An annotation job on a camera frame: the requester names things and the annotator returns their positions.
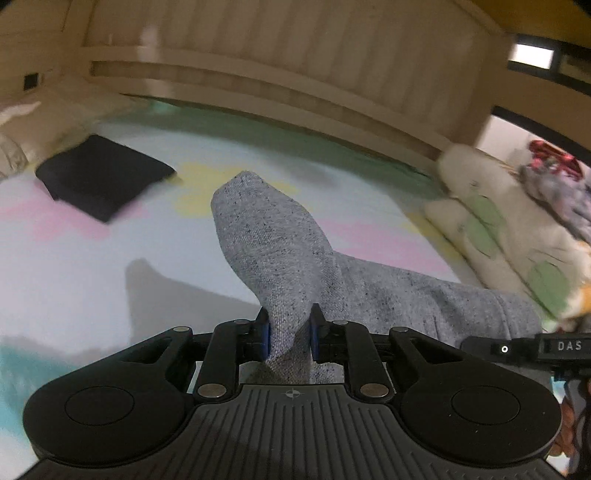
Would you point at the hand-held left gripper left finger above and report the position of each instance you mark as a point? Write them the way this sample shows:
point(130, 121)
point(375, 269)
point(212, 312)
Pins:
point(264, 339)

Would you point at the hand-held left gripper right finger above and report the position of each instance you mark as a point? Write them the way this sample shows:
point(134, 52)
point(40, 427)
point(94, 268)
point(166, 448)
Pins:
point(314, 339)

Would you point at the grey sock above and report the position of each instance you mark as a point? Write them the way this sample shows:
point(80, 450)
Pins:
point(295, 258)

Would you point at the person's right hand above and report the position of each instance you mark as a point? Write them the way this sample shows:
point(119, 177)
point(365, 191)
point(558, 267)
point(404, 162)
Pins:
point(567, 424)

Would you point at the cream quilt with green leaves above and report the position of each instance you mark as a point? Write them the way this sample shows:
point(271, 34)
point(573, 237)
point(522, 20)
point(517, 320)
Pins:
point(503, 230)

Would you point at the pastel printed bed sheet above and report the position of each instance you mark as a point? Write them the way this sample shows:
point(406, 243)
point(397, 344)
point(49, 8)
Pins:
point(138, 258)

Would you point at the pile of colourful clothes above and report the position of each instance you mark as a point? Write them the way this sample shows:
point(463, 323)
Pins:
point(561, 184)

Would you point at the black folded cloth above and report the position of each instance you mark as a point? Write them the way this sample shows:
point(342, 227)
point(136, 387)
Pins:
point(104, 175)

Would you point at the wooden headboard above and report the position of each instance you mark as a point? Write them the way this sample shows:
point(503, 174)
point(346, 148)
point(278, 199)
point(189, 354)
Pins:
point(286, 74)

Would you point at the window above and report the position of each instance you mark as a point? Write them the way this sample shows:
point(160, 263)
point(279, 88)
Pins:
point(531, 55)

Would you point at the cream pillow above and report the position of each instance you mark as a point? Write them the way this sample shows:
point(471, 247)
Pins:
point(32, 138)

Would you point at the black wall socket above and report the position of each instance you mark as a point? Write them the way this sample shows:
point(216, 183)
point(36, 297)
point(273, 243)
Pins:
point(31, 82)

